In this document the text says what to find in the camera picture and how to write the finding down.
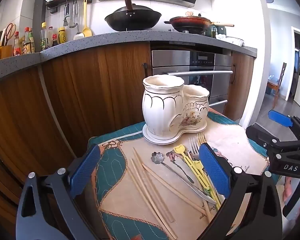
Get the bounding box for black wok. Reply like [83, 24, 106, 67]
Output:
[104, 0, 162, 32]

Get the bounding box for red-handled scissors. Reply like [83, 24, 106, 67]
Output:
[4, 23, 17, 46]

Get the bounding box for teal printed quilted mat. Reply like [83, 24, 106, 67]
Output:
[87, 109, 280, 240]

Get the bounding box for steel slotted spoon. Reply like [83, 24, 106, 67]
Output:
[69, 1, 79, 28]

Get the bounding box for grey speckled countertop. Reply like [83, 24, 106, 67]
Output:
[0, 30, 258, 85]

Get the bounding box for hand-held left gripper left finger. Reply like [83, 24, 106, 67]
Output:
[15, 144, 108, 240]

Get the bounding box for wooden base cabinet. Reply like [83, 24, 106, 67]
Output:
[41, 42, 152, 150]
[0, 65, 74, 230]
[224, 51, 255, 122]

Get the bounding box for stainless steel built-in oven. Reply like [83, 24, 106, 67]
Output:
[150, 50, 234, 108]

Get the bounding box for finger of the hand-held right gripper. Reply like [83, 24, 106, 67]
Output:
[245, 123, 300, 156]
[268, 109, 300, 143]

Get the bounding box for yellow plastic tulip spoon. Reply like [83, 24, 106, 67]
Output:
[173, 145, 222, 207]
[187, 152, 222, 209]

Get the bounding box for black wall shelf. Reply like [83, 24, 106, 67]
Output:
[42, 0, 94, 14]

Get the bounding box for silver patterned spoon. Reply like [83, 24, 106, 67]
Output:
[166, 151, 217, 205]

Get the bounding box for row of sauce bottles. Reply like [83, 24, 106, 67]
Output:
[13, 22, 67, 56]

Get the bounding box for steel ladle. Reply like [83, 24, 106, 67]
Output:
[73, 1, 84, 40]

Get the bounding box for wooden chair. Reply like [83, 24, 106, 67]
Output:
[266, 62, 288, 106]

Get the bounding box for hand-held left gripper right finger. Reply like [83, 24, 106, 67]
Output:
[199, 142, 283, 240]

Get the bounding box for metal flower-shaped spoon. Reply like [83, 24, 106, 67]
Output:
[151, 151, 195, 183]

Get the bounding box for wooden chopstick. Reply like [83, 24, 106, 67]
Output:
[141, 163, 213, 223]
[143, 169, 176, 223]
[126, 165, 165, 221]
[130, 158, 178, 239]
[132, 147, 172, 221]

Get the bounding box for silver fork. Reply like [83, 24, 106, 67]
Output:
[188, 136, 202, 160]

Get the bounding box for white ceramic utensil holder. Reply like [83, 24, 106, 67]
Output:
[142, 75, 210, 140]

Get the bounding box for red-brown frying pan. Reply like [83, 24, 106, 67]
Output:
[164, 16, 235, 34]

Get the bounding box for wooden knife block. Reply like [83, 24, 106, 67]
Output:
[0, 44, 14, 59]

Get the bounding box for gold fork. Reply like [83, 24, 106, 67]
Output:
[197, 132, 207, 147]

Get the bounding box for white ceramic holder tray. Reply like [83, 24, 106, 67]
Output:
[142, 120, 208, 145]

